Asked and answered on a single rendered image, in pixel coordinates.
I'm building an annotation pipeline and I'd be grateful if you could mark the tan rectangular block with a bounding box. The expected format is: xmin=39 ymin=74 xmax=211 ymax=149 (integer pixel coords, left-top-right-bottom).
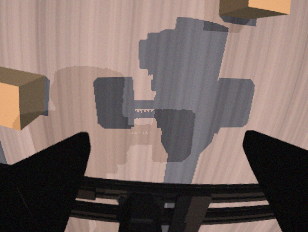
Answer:
xmin=0 ymin=67 xmax=45 ymax=131

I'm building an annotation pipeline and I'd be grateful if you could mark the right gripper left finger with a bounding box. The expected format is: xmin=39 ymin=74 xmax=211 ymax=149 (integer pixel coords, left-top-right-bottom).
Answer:
xmin=0 ymin=132 xmax=91 ymax=232

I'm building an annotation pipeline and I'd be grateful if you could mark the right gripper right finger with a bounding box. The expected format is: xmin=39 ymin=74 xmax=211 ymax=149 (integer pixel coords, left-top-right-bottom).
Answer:
xmin=242 ymin=130 xmax=308 ymax=232

